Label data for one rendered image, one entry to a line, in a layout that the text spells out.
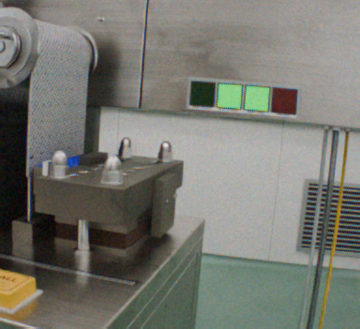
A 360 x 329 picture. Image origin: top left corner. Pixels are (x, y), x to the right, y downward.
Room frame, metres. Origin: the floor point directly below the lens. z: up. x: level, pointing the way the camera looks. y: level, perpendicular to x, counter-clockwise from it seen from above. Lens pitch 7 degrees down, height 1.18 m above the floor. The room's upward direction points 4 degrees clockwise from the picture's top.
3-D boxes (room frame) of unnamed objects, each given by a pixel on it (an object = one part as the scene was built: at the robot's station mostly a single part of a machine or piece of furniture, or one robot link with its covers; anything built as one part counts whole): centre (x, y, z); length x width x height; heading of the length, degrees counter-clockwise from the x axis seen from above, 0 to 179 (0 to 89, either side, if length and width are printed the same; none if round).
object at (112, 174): (0.80, 0.11, 1.05); 0.04 x 0.04 x 0.04
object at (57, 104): (0.96, 0.24, 1.11); 0.23 x 0.01 x 0.18; 166
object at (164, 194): (0.96, 0.02, 0.96); 0.10 x 0.03 x 0.11; 166
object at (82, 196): (0.97, 0.11, 1.00); 0.40 x 0.16 x 0.06; 166
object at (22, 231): (0.96, 0.24, 0.92); 0.28 x 0.04 x 0.04; 166
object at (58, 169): (0.82, 0.20, 1.05); 0.04 x 0.04 x 0.04
